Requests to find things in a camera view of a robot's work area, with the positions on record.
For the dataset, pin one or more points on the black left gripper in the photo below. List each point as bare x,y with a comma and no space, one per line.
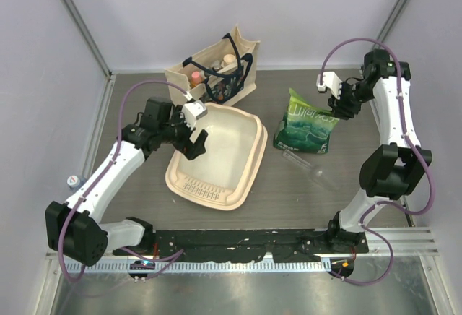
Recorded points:
198,148

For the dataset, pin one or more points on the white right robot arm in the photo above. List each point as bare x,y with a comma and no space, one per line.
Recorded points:
398,164

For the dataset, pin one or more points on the cream plastic litter box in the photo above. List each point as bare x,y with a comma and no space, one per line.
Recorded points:
222,177

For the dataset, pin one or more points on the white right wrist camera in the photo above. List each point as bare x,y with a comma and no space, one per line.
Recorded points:
329,81

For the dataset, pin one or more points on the clear water bottle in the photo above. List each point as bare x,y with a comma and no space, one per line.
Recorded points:
75,182

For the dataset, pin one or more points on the beige capped bottle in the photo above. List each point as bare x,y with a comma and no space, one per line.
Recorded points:
228,59

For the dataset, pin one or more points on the perforated cable duct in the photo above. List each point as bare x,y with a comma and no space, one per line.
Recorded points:
126,264

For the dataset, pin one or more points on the green litter bag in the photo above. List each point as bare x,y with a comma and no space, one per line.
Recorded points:
304,128

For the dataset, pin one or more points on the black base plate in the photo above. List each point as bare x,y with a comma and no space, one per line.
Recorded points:
244,246

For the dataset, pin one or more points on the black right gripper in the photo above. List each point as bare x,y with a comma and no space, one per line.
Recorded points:
341,111

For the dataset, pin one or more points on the beige canvas tote bag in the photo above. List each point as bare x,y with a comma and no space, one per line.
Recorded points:
220,85

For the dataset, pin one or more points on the pink capped bottle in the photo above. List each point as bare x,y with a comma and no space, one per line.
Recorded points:
196,79

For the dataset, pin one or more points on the clear plastic scoop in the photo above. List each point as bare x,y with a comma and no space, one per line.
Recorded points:
314,172

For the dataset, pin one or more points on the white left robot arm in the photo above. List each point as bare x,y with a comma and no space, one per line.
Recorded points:
73,227

